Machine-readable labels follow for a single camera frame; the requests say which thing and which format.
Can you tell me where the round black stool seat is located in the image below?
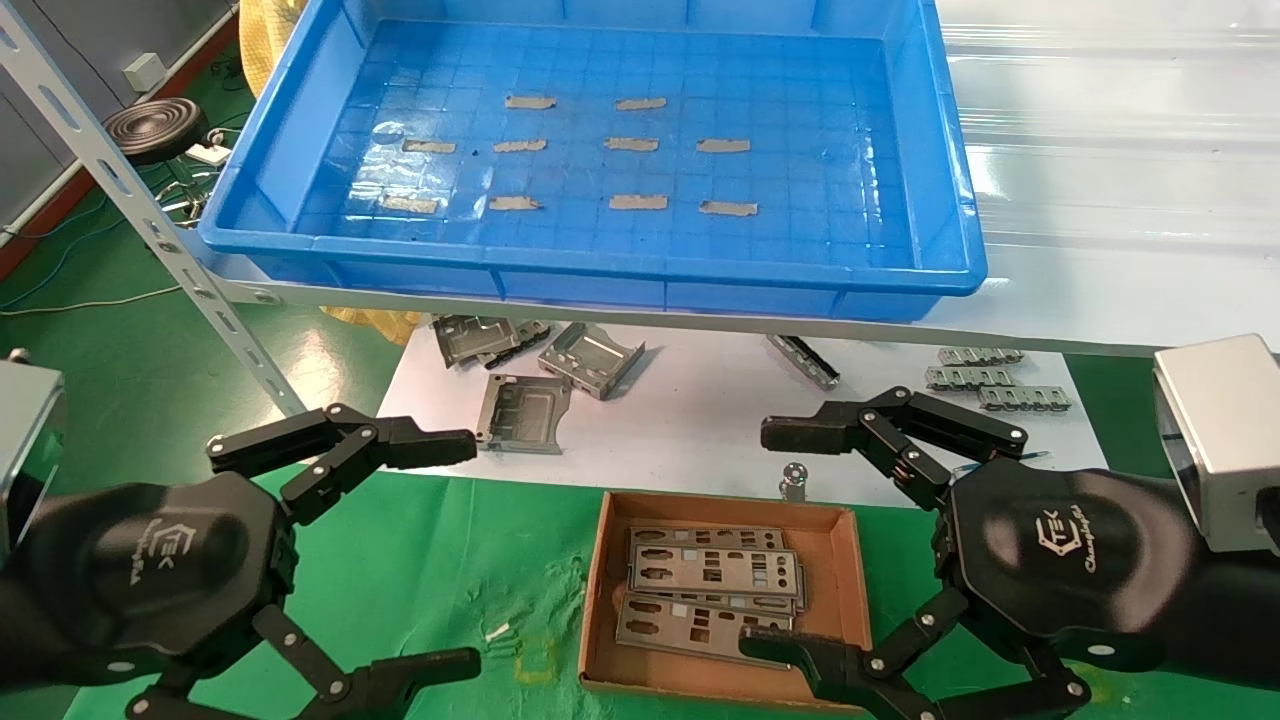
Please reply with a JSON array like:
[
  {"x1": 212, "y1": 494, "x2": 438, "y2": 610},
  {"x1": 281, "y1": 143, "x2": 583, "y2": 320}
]
[{"x1": 103, "y1": 97, "x2": 209, "y2": 166}]

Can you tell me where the blue plastic tray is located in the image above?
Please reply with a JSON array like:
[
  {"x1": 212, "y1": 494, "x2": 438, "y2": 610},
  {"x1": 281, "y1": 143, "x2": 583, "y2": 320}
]
[{"x1": 197, "y1": 0, "x2": 989, "y2": 323}]

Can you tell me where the open grey metal cage bracket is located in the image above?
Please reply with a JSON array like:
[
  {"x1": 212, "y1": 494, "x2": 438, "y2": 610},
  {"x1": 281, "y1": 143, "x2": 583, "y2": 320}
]
[{"x1": 538, "y1": 322, "x2": 647, "y2": 401}]

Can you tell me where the flat grey metal frame bracket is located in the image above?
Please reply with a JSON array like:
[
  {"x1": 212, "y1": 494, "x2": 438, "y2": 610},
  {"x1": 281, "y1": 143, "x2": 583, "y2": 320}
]
[{"x1": 474, "y1": 374, "x2": 574, "y2": 455}]

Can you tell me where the white paper sheet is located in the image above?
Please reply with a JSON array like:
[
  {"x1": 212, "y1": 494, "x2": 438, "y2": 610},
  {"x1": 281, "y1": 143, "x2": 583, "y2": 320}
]
[{"x1": 375, "y1": 318, "x2": 1109, "y2": 509}]

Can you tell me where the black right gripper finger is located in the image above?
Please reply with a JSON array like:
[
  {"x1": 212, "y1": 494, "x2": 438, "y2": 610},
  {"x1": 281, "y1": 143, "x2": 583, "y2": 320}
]
[
  {"x1": 760, "y1": 387, "x2": 1029, "y2": 511},
  {"x1": 738, "y1": 588, "x2": 1093, "y2": 720}
]

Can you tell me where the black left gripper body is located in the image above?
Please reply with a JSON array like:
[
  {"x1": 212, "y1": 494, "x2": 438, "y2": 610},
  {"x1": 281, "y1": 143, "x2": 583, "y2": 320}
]
[{"x1": 0, "y1": 472, "x2": 299, "y2": 693}]

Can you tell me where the perforated grey metal shelf post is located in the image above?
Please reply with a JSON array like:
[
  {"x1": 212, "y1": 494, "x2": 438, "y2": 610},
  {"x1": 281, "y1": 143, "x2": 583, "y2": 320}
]
[{"x1": 0, "y1": 18, "x2": 307, "y2": 417}]

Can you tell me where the green table cloth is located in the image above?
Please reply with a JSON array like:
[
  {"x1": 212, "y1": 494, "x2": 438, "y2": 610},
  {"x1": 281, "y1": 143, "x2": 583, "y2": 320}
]
[{"x1": 65, "y1": 462, "x2": 1280, "y2": 720}]

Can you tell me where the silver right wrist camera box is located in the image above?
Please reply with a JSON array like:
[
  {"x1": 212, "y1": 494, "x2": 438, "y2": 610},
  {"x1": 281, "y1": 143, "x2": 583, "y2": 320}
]
[{"x1": 1152, "y1": 334, "x2": 1280, "y2": 557}]

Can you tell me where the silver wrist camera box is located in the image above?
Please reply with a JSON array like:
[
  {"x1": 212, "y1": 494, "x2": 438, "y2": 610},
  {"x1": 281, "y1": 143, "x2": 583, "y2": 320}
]
[
  {"x1": 0, "y1": 358, "x2": 67, "y2": 563},
  {"x1": 1152, "y1": 334, "x2": 1280, "y2": 557}
]

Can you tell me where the dark metal bracket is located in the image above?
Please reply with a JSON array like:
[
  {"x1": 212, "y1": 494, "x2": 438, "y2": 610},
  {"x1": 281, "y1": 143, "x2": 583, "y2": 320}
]
[{"x1": 478, "y1": 319, "x2": 553, "y2": 369}]

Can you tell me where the narrow metal rail part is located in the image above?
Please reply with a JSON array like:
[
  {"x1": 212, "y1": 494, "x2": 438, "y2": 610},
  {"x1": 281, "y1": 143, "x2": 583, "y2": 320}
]
[{"x1": 766, "y1": 334, "x2": 841, "y2": 391}]

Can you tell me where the thin white floor cable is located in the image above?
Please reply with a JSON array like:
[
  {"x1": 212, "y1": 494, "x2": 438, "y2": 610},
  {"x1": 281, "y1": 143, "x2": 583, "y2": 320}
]
[{"x1": 0, "y1": 286, "x2": 183, "y2": 317}]

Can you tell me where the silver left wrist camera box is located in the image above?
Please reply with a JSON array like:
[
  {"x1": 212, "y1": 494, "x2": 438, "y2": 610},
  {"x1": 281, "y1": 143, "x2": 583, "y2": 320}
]
[{"x1": 0, "y1": 358, "x2": 67, "y2": 563}]

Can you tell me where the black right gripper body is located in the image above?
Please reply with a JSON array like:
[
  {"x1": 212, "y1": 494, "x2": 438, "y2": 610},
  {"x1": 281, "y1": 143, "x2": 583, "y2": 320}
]
[{"x1": 933, "y1": 460, "x2": 1280, "y2": 693}]

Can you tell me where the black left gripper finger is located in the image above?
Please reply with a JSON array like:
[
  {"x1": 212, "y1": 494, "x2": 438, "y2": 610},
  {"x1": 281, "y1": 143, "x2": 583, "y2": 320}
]
[
  {"x1": 125, "y1": 603, "x2": 483, "y2": 720},
  {"x1": 206, "y1": 403, "x2": 478, "y2": 526}
]

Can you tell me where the shallow cardboard box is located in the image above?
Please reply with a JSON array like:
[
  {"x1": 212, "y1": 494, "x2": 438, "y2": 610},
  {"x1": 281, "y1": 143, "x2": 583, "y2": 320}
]
[{"x1": 578, "y1": 488, "x2": 873, "y2": 713}]

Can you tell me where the silver metal IO shield plate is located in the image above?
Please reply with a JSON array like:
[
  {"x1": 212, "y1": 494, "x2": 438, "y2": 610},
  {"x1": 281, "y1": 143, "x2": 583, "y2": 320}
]
[
  {"x1": 626, "y1": 545, "x2": 807, "y2": 617},
  {"x1": 626, "y1": 524, "x2": 787, "y2": 553},
  {"x1": 614, "y1": 592, "x2": 797, "y2": 669}
]

